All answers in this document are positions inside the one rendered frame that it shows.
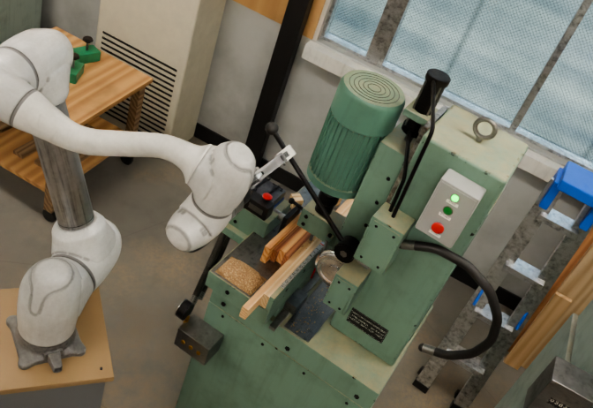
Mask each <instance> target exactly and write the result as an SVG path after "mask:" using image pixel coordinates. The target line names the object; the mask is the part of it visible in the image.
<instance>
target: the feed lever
mask: <svg viewBox="0 0 593 408"><path fill-rule="evenodd" d="M278 130H279V126H278V124H276V123H275V122H269V123H267V124H266V133H268V134H269V135H273V136H274V137H275V139H276V141H277V142H278V144H279V145H280V147H281V149H284V148H285V147H286V145H285V144H284V142H283V140H282V139H281V137H280V135H279V133H278ZM289 162H290V163H291V165H292V166H293V168H294V170H295V171H296V173H297V175H298V176H299V177H300V179H301V180H302V182H303V184H304V186H305V187H306V189H307V190H308V192H309V194H310V195H311V196H312V198H313V200H314V201H315V203H316V204H317V206H318V208H319V210H320V211H321V213H322V215H323V216H324V217H325V218H326V220H327V222H328V224H329V225H330V227H331V229H332V230H333V232H334V234H335V236H336V237H337V238H338V239H339V241H340V242H339V243H338V244H337V245H336V246H335V247H334V255H335V256H336V258H337V259H338V260H339V261H341V262H344V263H350V262H352V261H353V260H356V261H357V262H358V263H359V264H360V265H361V266H363V267H364V268H365V269H369V267H368V266H366V265H364V264H363V263H362V262H361V261H359V260H357V259H355V258H354V257H353V256H354V254H355V252H356V250H357V248H358V245H359V243H360V242H359V241H358V240H357V239H356V238H354V237H352V236H345V237H343V236H342V235H341V233H340V232H339V230H338V229H337V227H336V225H335V224H334V222H333V220H332V218H331V217H330V215H329V214H328V213H327V211H326V209H325V208H324V206H323V204H322V203H321V201H320V200H319V197H318V196H317V194H316V193H315V192H314V190H313V189H312V187H311V185H310V183H309V182H308V180H307V179H306V177H305V175H304V173H303V172H302V171H301V169H300V168H299V166H298V165H297V162H296V161H295V159H294V158H293V156H292V157H291V158H290V159H289Z"/></svg>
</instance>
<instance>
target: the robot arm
mask: <svg viewBox="0 0 593 408"><path fill-rule="evenodd" d="M72 62H73V47H72V45H71V42H70V41H69V39H68V38H67V37H66V36H65V35H64V34H63V33H61V32H59V31H57V30H55V29H49V28H31V29H28V30H26V31H23V32H21V33H19V34H16V35H14V36H12V38H10V39H8V40H7V41H5V42H3V43H2V44H1V45H0V121H2V122H4V123H6V124H8V125H10V126H12V127H14V128H16V129H18V130H21V131H23V132H27V133H29V134H32V135H33V137H34V143H35V146H36V149H37V153H38V156H39V158H40V162H41V167H42V170H43V174H44V177H45V180H46V183H47V187H48V189H49V195H50V198H51V201H52V204H53V208H54V210H55V214H56V219H57V221H56V222H55V224H54V226H53V228H52V231H51V233H52V245H51V254H52V256H51V257H50V258H47V259H43V260H41V261H38V262H36V263H35V264H34V265H33V266H32V267H31V268H30V269H29V270H28V271H27V272H26V274H25V275H24V277H23V279H22V281H21V284H20V286H19V295H18V304H17V315H11V316H9V317H8V318H7V319H6V325H7V327H8V328H9V329H10V331H11V334H12V338H13V341H14V344H15V347H16V351H17V354H18V357H19V361H18V367H19V369H21V370H27V369H28V368H30V367H32V366H36V365H40V364H43V363H47V362H48V363H49V365H50V367H51V369H52V371H53V372H55V373H59V372H61V371H62V370H63V366H62V359H65V358H69V357H81V356H83V355H85V353H86V347H85V345H83V343H82V342H81V340H80V338H79V333H78V331H77V328H76V323H77V320H78V317H79V316H80V314H81V312H82V310H83V308H84V307H85V305H86V302H87V301H88V299H89V298H90V296H91V294H92V293H93V292H94V290H95V289H96V288H97V287H98V286H99V285H100V284H101V283H102V282H103V280H104V279H105V278H106V277H107V275H108V274H109V272H110V271H111V269H112V268H113V267H114V266H115V264H116V262H117V260H118V258H119V255H120V253H121V248H122V238H121V234H120V232H119V230H118V228H117V227H116V226H115V225H114V224H113V223H112V222H111V221H109V220H107V219H105V218H104V217H103V215H101V214H99V213H98V212H96V211H94V210H93V208H92V204H91V201H90V197H89V193H88V190H87V186H86V180H85V176H84V172H83V169H82V165H81V161H80V158H79V154H83V155H96V156H128V157H154V158H161V159H163V160H166V161H169V162H172V163H173V164H175V165H176V166H177V167H178V168H179V169H180V170H181V171H182V172H183V174H184V179H185V183H186V184H187V185H188V186H189V187H190V188H191V190H192V192H191V194H190V195H189V196H188V197H187V199H186V200H185V201H184V202H183V203H182V204H181V205H180V207H179V209H178V210H177V211H176V212H175V213H174V214H173V215H172V216H171V218H170V219H169V222H168V224H167V226H166V235H167V237H168V239H169V241H170V243H171V244H172V245H173V246H174V247H175V248H177V249H179V250H180V251H182V252H190V251H194V250H196V249H199V248H201V247H202V246H204V245H206V244H207V243H209V242H210V241H211V240H213V239H214V238H215V237H216V236H218V235H219V234H220V233H221V232H222V231H223V230H224V228H225V227H226V226H227V224H228V223H229V222H230V221H231V220H232V219H233V218H234V217H235V216H236V215H237V214H238V213H239V212H240V211H242V209H243V207H244V205H245V204H246V203H247V202H248V201H249V200H250V198H251V190H252V189H254V188H255V187H256V185H258V184H259V183H260V182H262V181H263V178H265V177H266V176H267V175H269V174H270V173H271V172H273V171H274V170H276V169H277V168H278V167H280V166H281V165H283V166H285V165H286V163H285V162H286V161H288V160H289V159H290V158H291V157H292V156H294V155H295V154H296V152H295V151H294V149H293V148H292V147H291V145H288V146H286V147H285V148H284V149H283V150H282V151H281V152H279V153H278V154H277V155H275V156H274V159H272V160H271V161H270V162H268V163H266V164H265V165H264V166H262V167H261V168H259V167H256V160H255V157H254V154H253V153H252V151H251V150H250V149H249V148H248V147H247V146H246V145H245V144H243V143H241V142H239V141H234V140H233V141H227V142H223V143H221V144H220V145H218V146H214V145H212V144H208V145H205V146H198V145H195V144H192V143H190V142H188V141H186V140H182V139H180V138H178V137H174V136H171V135H168V134H162V133H155V132H127V131H112V130H99V129H93V128H88V127H85V126H83V125H79V124H77V123H75V122H74V121H72V120H71V119H70V116H69V112H68V109H67V106H66V102H65V100H66V99H67V96H68V94H69V85H70V73H71V66H72ZM257 181H258V182H257ZM256 182H257V183H256Z"/></svg>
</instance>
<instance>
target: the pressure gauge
mask: <svg viewBox="0 0 593 408"><path fill-rule="evenodd" d="M193 308H194V304H193V303H192V302H191V301H190V300H188V299H187V298H186V299H184V300H183V301H182V302H181V303H180V304H179V306H178V307H177V309H176V311H175V316H176V317H178V318H179V319H180V320H182V321H183V323H185V322H188V321H189V319H190V314H191V312H192V310H193Z"/></svg>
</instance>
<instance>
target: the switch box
mask: <svg viewBox="0 0 593 408"><path fill-rule="evenodd" d="M485 192H486V189H485V188H483V187H482V186H481V185H478V184H476V183H475V182H473V181H471V180H469V179H468V178H466V177H464V176H463V175H461V174H459V173H458V172H456V171H454V170H452V169H448V170H447V172H446V173H445V174H444V176H443V177H442V178H441V179H440V181H439V183H438V185H437V187H436V188H435V190H434V192H433V194H432V196H431V198H430V199H429V201H428V203H427V205H426V207H425V209H424V211H423V213H422V214H421V216H420V218H419V219H418V221H417V224H416V228H417V229H419V230H420V231H422V232H423V233H425V234H427V235H428V236H430V237H431V238H434V239H435V240H437V241H439V242H440V243H441V244H443V245H444V246H447V247H448V248H452V246H453V245H454V243H455V241H456V240H457V238H458V237H459V236H460V234H461V233H462V230H463V229H464V227H465V225H466V224H467V222H468V220H469V219H470V217H471V216H472V214H473V212H474V211H475V209H476V208H477V205H478V204H479V202H480V200H481V199H482V198H483V196H484V194H485ZM452 194H457V195H459V197H460V199H459V201H457V202H454V201H453V202H454V203H455V204H457V205H459V206H458V208H456V207H454V206H453V205H451V204H449V203H448V202H446V200H447V199H449V200H451V196H452ZM451 201H452V200H451ZM445 206H449V207H451V208H452V209H453V211H454V212H453V213H452V214H451V215H447V216H448V217H450V218H451V220H450V221H448V220H447V219H446V218H444V217H442V216H441V215H439V212H441V213H443V214H444V212H443V207H445ZM444 215H446V214H444ZM434 223H441V224H442V225H443V226H444V231H443V232H442V233H441V234H439V235H440V238H438V237H436V236H434V235H433V234H431V233H430V232H429V230H432V225H433V224H434Z"/></svg>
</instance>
